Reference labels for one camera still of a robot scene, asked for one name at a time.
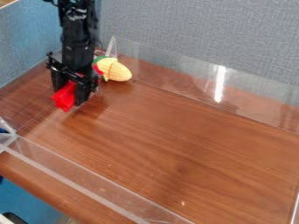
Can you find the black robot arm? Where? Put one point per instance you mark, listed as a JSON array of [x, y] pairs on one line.
[[79, 24]]

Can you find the clear acrylic front barrier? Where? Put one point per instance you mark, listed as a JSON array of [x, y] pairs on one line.
[[73, 185]]

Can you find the red plastic block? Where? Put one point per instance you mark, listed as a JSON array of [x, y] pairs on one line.
[[65, 96]]

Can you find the yellow green toy corn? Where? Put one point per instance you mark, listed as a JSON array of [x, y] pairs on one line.
[[111, 69]]

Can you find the clear acrylic back barrier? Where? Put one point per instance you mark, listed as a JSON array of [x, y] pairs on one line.
[[258, 98]]

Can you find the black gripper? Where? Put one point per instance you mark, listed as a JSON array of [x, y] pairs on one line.
[[62, 74]]

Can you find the clear acrylic barrier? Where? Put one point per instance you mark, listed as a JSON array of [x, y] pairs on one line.
[[294, 219], [258, 98], [73, 185]]

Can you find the clear acrylic right barrier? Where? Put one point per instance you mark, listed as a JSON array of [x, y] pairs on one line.
[[294, 219]]

